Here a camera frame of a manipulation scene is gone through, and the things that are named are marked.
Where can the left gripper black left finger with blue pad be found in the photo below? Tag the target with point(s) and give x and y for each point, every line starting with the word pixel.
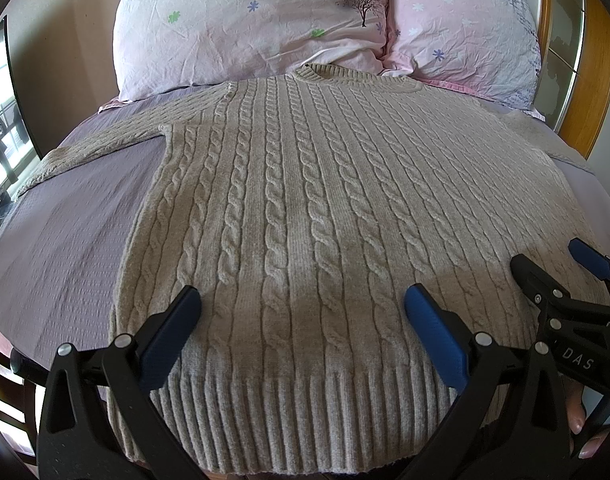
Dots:
pixel 76 439

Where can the wooden headboard frame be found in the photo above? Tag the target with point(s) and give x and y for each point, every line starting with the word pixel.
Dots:
pixel 574 88

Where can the beige cable knit sweater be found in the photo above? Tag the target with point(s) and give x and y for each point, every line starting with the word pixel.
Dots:
pixel 335 423

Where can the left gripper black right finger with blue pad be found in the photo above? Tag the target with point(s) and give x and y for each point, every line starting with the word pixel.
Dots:
pixel 508 420

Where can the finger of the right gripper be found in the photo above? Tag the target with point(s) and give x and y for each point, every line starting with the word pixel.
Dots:
pixel 536 284
pixel 598 265

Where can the person right hand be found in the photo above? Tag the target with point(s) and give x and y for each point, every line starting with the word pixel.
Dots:
pixel 576 418

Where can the white floral pillow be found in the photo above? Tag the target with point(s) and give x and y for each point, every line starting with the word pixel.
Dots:
pixel 162 45

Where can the pink floral pillow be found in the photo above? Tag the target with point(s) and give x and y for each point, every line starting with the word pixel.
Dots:
pixel 484 48

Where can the lilac textured bed sheet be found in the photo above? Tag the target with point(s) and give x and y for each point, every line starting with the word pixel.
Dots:
pixel 75 239

